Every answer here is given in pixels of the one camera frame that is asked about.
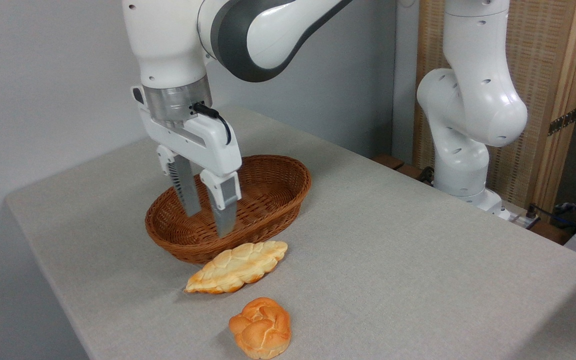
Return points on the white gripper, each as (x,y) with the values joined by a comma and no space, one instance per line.
(203,142)

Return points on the round knotted bread roll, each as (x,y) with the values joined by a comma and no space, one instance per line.
(262,329)

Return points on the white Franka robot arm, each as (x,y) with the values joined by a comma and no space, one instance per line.
(468,100)

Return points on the brown wicker basket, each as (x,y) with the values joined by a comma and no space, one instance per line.
(268,200)

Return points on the long braided bread loaf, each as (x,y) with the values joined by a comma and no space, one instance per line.
(238,266)

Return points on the dark metal screen hinge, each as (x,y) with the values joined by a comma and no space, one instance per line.
(562,122)

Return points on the wooden folding screen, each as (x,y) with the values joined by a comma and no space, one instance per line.
(543,50)

